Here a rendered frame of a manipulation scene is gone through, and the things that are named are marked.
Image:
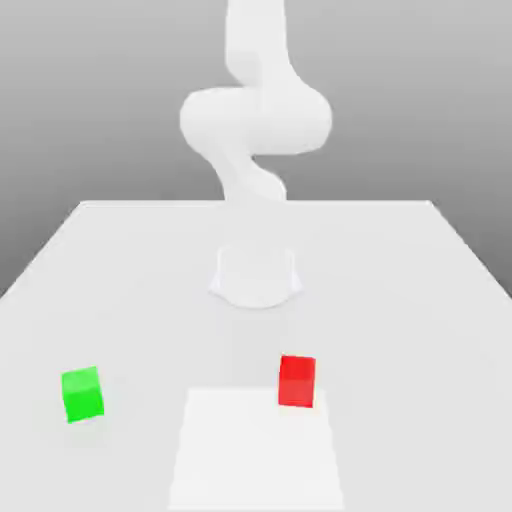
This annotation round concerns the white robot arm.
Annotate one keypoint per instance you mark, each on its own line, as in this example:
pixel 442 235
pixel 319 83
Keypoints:
pixel 256 120

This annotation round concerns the small red cube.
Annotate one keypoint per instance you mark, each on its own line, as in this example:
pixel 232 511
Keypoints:
pixel 296 382

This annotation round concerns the small green cube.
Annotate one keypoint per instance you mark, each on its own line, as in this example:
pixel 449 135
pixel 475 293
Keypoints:
pixel 82 395

